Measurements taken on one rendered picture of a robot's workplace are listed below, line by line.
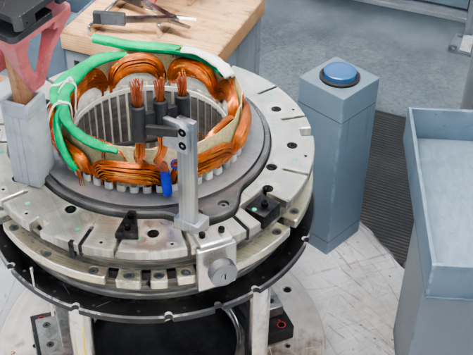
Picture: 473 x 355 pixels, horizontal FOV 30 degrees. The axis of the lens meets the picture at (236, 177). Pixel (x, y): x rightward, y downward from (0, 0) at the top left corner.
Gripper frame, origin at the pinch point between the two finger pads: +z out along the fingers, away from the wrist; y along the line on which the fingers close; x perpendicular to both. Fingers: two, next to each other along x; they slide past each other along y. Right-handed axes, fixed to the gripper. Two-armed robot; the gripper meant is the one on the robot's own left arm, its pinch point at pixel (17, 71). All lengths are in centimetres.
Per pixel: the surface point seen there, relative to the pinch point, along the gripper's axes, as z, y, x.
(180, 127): -0.6, 16.3, 1.3
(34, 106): 2.7, 1.8, -0.4
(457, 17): 131, -30, 219
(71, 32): 17.3, -18.0, 24.2
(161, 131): -0.1, 14.9, 0.6
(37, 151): 7.1, 2.1, -1.4
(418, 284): 26.8, 32.5, 19.3
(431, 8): 130, -39, 217
